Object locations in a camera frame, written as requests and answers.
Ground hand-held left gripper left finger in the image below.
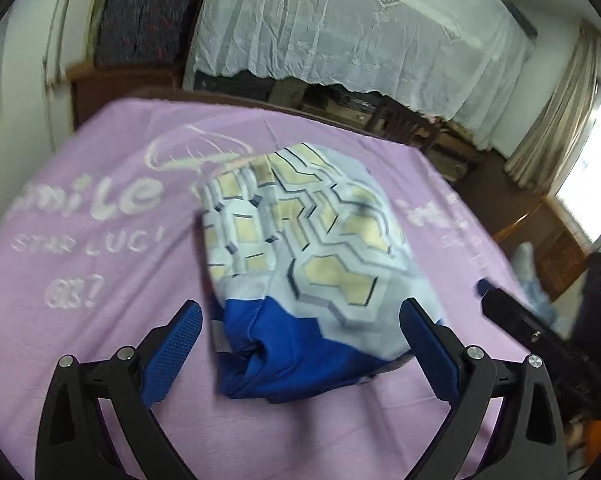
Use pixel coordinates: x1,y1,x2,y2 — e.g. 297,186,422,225
35,300,204,480

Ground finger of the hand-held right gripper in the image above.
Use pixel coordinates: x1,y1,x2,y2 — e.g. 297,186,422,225
475,280,556,356

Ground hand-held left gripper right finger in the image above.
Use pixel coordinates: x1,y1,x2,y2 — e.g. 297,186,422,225
399,297,566,480

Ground blue red white zip hoodie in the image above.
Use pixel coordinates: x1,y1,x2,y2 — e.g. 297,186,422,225
195,142,446,403

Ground light blue jeans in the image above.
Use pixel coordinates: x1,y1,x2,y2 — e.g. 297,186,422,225
523,275,561,331

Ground grey cloth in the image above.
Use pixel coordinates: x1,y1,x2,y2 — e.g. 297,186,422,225
511,241,536,286

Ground orange object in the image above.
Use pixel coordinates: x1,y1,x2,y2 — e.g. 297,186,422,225
588,410,601,466

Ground pink printed blanket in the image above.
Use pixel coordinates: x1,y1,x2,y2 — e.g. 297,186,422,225
0,97,551,480

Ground wicker bench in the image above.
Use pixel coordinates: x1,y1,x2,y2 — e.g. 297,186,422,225
431,120,486,181

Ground bright window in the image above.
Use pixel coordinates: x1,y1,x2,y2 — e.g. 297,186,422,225
555,85,601,253

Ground beige striped curtain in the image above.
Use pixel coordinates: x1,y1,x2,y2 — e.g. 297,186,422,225
503,22,601,196

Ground dark wooden chair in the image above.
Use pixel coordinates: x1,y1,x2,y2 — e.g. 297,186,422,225
368,95,441,153

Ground low wooden cabinet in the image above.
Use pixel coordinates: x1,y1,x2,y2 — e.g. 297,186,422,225
70,62,184,131

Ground stack of blue patterned boxes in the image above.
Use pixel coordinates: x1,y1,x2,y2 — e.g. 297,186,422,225
95,0,196,68

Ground white lace cloth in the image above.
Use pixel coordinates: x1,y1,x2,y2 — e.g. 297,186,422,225
183,0,536,153

